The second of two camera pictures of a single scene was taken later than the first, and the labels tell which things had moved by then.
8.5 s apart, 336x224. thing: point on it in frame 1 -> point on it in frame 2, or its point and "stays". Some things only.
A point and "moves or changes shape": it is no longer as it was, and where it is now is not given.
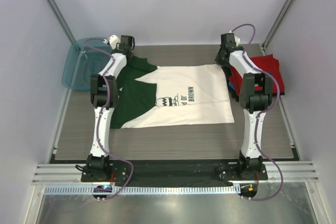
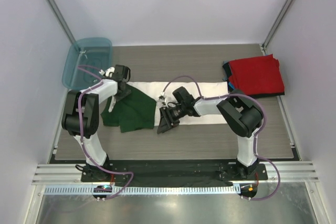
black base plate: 176,173 stays
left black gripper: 118,46 -> 126,92
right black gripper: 218,61 -> 167,121
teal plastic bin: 85,57 stays
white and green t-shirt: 149,96 moves or changes shape
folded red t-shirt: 267,64 stays
